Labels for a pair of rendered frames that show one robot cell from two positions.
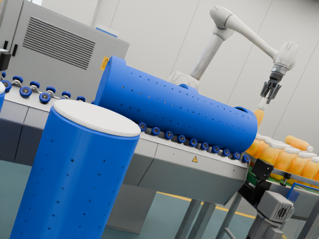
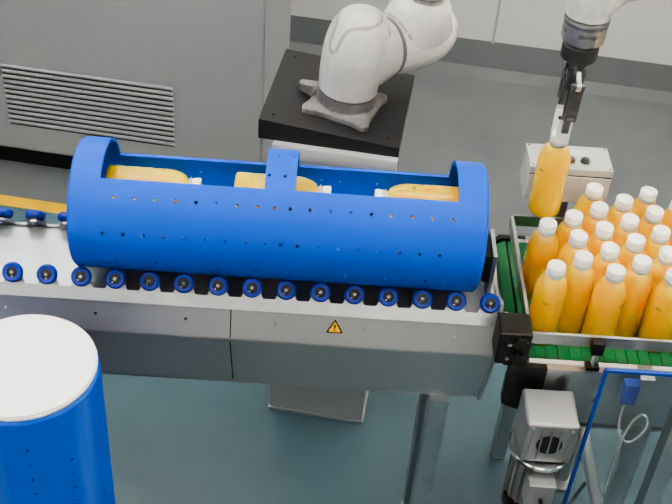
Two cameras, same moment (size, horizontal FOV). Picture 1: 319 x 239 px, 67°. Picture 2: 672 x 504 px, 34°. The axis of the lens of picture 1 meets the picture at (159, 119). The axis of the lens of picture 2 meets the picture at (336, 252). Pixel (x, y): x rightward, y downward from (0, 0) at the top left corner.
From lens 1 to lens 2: 1.64 m
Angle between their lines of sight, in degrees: 35
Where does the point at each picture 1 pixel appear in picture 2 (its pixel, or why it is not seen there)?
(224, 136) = (389, 275)
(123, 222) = (313, 399)
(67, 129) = not seen: outside the picture
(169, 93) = (210, 218)
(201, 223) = (425, 438)
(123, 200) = not seen: hidden behind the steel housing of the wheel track
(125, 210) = not seen: hidden behind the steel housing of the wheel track
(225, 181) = (438, 360)
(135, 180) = (221, 372)
